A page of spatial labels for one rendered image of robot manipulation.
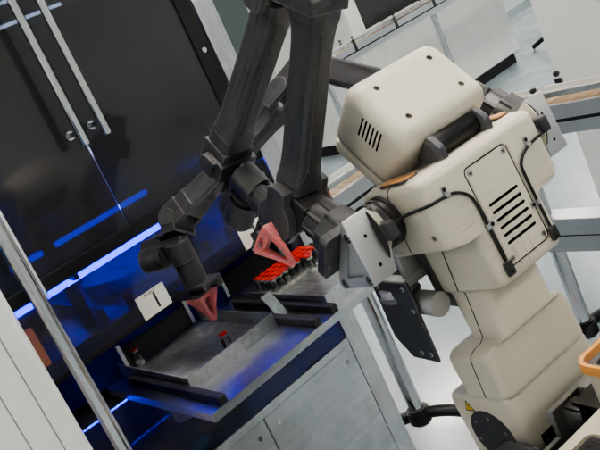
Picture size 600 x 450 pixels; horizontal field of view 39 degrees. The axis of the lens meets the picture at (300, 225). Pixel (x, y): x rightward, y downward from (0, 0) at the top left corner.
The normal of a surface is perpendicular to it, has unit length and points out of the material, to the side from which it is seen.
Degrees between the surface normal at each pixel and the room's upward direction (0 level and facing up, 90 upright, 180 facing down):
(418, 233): 90
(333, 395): 90
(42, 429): 90
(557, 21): 90
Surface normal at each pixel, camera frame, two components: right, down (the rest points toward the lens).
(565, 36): -0.68, 0.48
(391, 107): 0.12, -0.58
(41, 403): 0.70, -0.11
